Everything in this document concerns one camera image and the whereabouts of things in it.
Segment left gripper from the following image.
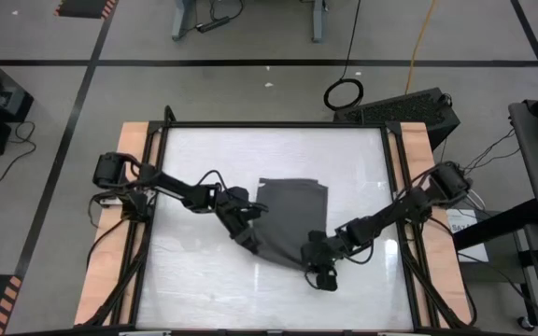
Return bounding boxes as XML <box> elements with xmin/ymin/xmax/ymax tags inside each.
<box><xmin>214</xmin><ymin>200</ymin><xmax>271</xmax><ymax>257</ymax></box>

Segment white cable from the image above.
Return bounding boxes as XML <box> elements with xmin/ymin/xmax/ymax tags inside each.
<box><xmin>465</xmin><ymin>189</ymin><xmax>488</xmax><ymax>213</ymax></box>

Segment white paper sheet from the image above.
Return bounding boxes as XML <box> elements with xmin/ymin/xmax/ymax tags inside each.
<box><xmin>446</xmin><ymin>207</ymin><xmax>491</xmax><ymax>264</ymax></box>

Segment black floor cable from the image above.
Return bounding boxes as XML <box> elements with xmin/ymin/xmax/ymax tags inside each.
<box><xmin>0</xmin><ymin>120</ymin><xmax>38</xmax><ymax>185</ymax></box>

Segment black power strip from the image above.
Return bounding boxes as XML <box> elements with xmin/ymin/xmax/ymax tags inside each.
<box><xmin>195</xmin><ymin>15</ymin><xmax>232</xmax><ymax>35</ymax></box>

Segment grey towel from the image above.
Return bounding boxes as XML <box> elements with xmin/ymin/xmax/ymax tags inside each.
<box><xmin>248</xmin><ymin>176</ymin><xmax>331</xmax><ymax>273</ymax></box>

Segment wooden side board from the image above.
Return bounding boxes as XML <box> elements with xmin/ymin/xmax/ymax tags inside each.
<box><xmin>73</xmin><ymin>121</ymin><xmax>164</xmax><ymax>327</ymax></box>
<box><xmin>387</xmin><ymin>121</ymin><xmax>474</xmax><ymax>327</ymax></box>

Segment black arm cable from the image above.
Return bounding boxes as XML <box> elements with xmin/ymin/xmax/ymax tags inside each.
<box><xmin>85</xmin><ymin>190</ymin><xmax>128</xmax><ymax>270</ymax></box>

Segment black desk beam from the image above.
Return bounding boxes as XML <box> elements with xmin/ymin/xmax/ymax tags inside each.
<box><xmin>452</xmin><ymin>197</ymin><xmax>538</xmax><ymax>252</ymax></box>

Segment yellow hanging cable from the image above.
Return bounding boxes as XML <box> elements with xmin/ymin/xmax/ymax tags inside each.
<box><xmin>403</xmin><ymin>0</ymin><xmax>439</xmax><ymax>97</ymax></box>

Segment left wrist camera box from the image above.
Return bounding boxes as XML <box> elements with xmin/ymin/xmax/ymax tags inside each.
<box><xmin>224</xmin><ymin>185</ymin><xmax>253</xmax><ymax>206</ymax></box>

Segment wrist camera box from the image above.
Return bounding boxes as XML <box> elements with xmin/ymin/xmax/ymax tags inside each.
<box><xmin>314</xmin><ymin>264</ymin><xmax>341</xmax><ymax>293</ymax></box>
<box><xmin>224</xmin><ymin>185</ymin><xmax>253</xmax><ymax>206</ymax></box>

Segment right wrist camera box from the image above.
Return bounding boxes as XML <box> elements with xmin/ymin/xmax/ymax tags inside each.
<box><xmin>314</xmin><ymin>264</ymin><xmax>341</xmax><ymax>293</ymax></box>

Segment black thin wires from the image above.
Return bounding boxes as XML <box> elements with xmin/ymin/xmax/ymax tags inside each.
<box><xmin>461</xmin><ymin>127</ymin><xmax>523</xmax><ymax>176</ymax></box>

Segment black perforated computer tower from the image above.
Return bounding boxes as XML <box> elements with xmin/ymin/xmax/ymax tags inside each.
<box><xmin>333</xmin><ymin>87</ymin><xmax>462</xmax><ymax>151</ymax></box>

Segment grey desk leg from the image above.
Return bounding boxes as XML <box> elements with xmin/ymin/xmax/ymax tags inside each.
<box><xmin>171</xmin><ymin>0</ymin><xmax>196</xmax><ymax>42</ymax></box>
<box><xmin>311</xmin><ymin>0</ymin><xmax>329</xmax><ymax>45</ymax></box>

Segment black table frame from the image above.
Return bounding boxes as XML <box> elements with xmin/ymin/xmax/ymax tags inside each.
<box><xmin>81</xmin><ymin>105</ymin><xmax>480</xmax><ymax>336</ymax></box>

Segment black hanging cable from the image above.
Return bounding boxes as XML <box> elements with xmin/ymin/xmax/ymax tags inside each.
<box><xmin>322</xmin><ymin>0</ymin><xmax>365</xmax><ymax>112</ymax></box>

